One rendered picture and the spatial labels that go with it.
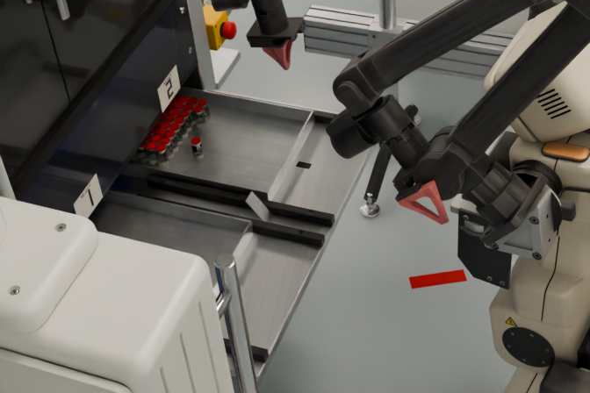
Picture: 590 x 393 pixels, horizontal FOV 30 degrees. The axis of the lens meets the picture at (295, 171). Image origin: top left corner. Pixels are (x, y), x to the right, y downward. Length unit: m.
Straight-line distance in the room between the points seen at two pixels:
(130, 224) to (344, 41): 1.25
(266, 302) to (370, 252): 1.29
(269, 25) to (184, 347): 1.05
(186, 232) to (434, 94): 1.81
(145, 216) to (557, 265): 0.80
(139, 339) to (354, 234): 2.25
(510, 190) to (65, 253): 0.76
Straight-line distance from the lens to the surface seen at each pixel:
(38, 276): 1.15
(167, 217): 2.19
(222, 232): 2.14
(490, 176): 1.68
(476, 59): 3.13
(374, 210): 3.37
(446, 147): 1.68
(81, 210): 2.04
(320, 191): 2.19
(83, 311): 1.15
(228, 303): 1.29
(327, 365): 3.01
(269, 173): 2.24
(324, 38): 3.26
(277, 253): 2.08
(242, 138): 2.33
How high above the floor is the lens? 2.40
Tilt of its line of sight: 43 degrees down
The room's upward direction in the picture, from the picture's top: 7 degrees counter-clockwise
